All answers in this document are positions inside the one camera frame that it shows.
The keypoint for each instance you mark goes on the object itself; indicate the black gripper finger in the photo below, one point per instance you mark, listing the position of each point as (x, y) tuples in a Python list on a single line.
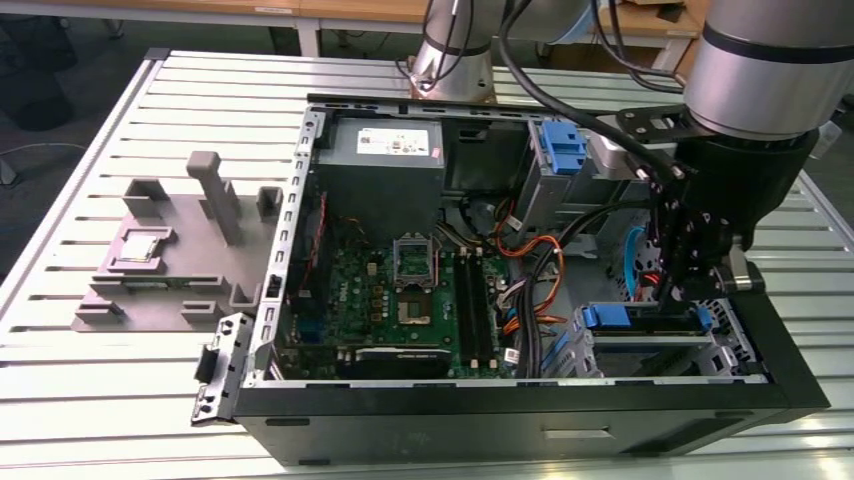
[(711, 270), (671, 240)]

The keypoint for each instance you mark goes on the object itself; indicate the hard disk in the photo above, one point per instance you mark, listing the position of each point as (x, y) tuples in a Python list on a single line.
[(604, 317)]

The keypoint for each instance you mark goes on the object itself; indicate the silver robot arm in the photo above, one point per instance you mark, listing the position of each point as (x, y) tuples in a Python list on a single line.
[(761, 75)]

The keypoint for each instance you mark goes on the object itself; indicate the metal disk bay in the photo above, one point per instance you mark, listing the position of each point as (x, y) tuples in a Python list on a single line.
[(580, 357)]

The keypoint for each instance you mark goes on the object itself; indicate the metal optical drive cage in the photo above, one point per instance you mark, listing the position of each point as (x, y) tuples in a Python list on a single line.
[(554, 200)]

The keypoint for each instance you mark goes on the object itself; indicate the blue plastic drive latch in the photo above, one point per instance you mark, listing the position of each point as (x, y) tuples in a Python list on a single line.
[(564, 145)]

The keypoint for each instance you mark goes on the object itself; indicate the brown wooden cabinet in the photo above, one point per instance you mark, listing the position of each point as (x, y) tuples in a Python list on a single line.
[(688, 57)]

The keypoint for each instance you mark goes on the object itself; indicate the black RAM slot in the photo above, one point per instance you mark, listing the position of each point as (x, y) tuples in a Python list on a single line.
[(484, 305), (466, 305)]

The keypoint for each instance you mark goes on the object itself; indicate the metal locking lever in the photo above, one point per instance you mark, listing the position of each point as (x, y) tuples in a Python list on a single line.
[(438, 270)]

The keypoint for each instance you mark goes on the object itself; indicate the CPU socket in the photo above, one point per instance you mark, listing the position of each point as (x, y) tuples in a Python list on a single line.
[(416, 310)]

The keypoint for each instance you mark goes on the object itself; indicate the grey power supply unit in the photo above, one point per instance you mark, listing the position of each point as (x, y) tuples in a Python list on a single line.
[(381, 195)]

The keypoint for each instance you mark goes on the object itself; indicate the black graphics card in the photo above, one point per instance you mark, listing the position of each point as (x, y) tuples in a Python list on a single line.
[(401, 360)]

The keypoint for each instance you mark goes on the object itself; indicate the green motherboard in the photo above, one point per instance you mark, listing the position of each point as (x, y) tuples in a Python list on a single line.
[(361, 300)]

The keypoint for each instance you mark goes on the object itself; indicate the black PC case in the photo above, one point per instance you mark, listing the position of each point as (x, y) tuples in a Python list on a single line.
[(468, 430)]

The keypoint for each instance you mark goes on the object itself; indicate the metal expansion card retainer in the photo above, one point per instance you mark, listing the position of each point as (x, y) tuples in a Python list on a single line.
[(224, 360)]

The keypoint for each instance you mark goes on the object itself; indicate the grey parts rack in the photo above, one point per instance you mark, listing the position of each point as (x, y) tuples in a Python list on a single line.
[(194, 260)]

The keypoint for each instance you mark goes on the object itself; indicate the green RAM stick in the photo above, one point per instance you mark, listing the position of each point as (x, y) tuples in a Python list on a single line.
[(177, 285)]

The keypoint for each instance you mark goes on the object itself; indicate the silver CPU chip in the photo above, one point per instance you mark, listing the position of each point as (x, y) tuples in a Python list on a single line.
[(139, 249)]

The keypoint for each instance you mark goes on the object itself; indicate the black office chair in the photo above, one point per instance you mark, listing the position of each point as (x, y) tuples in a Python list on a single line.
[(34, 75)]

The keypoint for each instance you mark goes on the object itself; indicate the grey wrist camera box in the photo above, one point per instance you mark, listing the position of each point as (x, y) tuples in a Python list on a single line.
[(611, 157)]

